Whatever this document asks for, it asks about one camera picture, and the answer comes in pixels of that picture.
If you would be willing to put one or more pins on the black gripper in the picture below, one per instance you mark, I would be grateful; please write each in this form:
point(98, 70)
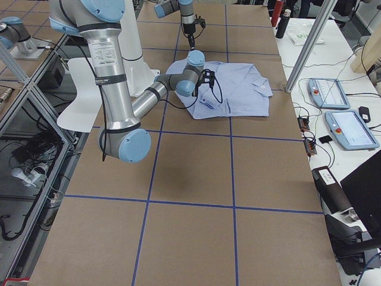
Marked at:
point(195, 91)
point(188, 28)

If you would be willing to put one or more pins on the blue striped button shirt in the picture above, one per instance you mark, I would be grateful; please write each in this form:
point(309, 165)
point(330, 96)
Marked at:
point(240, 91)

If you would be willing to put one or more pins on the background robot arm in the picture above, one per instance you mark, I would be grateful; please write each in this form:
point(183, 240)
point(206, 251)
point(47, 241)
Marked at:
point(16, 38)

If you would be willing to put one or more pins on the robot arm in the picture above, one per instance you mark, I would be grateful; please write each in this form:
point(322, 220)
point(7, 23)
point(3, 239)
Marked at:
point(185, 7)
point(98, 22)

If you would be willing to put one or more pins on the red bottle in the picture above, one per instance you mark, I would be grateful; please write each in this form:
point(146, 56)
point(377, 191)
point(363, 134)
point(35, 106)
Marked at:
point(276, 12)

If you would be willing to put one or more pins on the black bottle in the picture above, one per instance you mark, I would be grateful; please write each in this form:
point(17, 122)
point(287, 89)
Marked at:
point(284, 20)

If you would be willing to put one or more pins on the white plastic bag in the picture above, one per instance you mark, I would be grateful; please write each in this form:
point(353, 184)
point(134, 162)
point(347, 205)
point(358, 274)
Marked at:
point(298, 33)

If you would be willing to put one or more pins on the far teach pendant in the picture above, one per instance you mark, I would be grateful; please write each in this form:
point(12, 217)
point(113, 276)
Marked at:
point(328, 94)

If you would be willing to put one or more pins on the teach pendant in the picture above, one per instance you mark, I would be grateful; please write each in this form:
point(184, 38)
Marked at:
point(328, 94)
point(350, 130)

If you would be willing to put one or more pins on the white plastic chair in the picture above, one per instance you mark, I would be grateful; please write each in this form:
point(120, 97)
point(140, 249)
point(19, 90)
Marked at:
point(80, 115)

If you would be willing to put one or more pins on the black square pad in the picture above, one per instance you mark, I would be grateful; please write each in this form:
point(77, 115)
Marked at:
point(325, 139)

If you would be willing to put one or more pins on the near teach pendant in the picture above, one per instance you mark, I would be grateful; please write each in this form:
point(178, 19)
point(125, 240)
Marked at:
point(350, 130)

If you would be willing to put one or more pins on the small black device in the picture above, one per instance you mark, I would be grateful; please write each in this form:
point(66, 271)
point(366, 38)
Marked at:
point(364, 112)

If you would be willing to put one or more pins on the black box with label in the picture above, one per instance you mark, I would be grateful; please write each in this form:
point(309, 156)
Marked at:
point(330, 190)

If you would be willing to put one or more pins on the black monitor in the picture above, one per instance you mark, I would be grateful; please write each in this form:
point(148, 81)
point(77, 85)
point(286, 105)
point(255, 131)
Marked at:
point(362, 188)

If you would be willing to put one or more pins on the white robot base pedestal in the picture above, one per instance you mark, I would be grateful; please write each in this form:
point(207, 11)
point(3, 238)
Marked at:
point(139, 75)

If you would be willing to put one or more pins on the aluminium frame post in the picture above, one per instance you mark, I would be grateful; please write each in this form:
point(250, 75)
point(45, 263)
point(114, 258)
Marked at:
point(318, 26)

